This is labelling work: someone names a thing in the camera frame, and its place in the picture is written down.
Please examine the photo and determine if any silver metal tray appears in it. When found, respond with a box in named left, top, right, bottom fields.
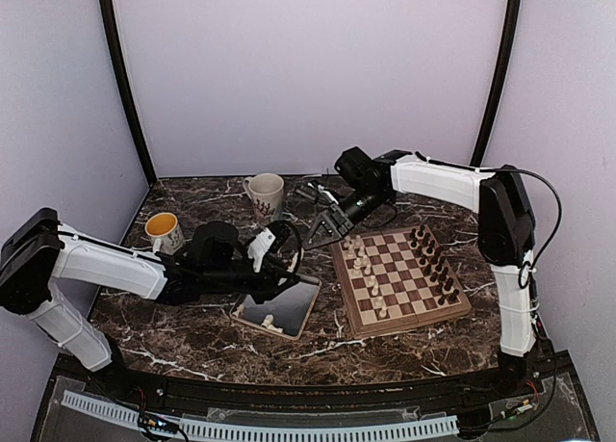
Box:
left=230, top=275, right=321, bottom=341

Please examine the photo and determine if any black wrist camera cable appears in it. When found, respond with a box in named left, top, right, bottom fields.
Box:
left=269, top=219, right=305, bottom=270

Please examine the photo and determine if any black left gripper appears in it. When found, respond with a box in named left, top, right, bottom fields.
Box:
left=201, top=258, right=300, bottom=305

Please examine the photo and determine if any white slotted cable duct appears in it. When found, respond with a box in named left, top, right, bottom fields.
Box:
left=61, top=391, right=459, bottom=441

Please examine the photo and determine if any white chess queen piece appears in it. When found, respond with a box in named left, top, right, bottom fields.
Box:
left=351, top=259, right=362, bottom=277

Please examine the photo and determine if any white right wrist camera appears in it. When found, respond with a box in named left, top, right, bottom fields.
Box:
left=295, top=181, right=341, bottom=208

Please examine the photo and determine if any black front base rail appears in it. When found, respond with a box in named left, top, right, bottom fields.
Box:
left=47, top=354, right=578, bottom=419

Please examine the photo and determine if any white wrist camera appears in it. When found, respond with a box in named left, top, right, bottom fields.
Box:
left=295, top=181, right=341, bottom=208
left=246, top=228, right=276, bottom=273

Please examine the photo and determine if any wooden chessboard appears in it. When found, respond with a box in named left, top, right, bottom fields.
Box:
left=330, top=226, right=472, bottom=339

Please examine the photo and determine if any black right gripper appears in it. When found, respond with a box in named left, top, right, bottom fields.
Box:
left=302, top=186, right=393, bottom=249

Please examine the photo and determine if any right black frame post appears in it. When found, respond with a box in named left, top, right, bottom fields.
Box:
left=470, top=0, right=522, bottom=167

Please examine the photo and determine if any black frame post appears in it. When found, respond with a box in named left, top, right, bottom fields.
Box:
left=98, top=0, right=158, bottom=187
left=470, top=0, right=522, bottom=167

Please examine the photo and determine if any left black frame post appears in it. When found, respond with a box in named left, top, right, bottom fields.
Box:
left=98, top=0, right=158, bottom=187

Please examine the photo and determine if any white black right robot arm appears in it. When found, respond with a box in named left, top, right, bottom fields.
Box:
left=298, top=147, right=545, bottom=398

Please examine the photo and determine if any white mug orange interior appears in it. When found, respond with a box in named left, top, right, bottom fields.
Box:
left=144, top=212, right=185, bottom=255

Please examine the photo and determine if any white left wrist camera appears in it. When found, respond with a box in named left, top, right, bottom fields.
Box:
left=246, top=228, right=276, bottom=273

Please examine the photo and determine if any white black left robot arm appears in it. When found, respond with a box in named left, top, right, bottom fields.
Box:
left=1, top=207, right=302, bottom=400

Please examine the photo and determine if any dark chess pieces row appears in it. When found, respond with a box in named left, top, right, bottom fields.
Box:
left=406, top=224, right=461, bottom=311

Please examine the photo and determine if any white pieces pile in tray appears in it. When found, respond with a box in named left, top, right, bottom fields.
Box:
left=232, top=303, right=284, bottom=333

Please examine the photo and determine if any white floral ceramic mug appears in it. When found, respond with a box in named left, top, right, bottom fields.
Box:
left=243, top=173, right=285, bottom=227

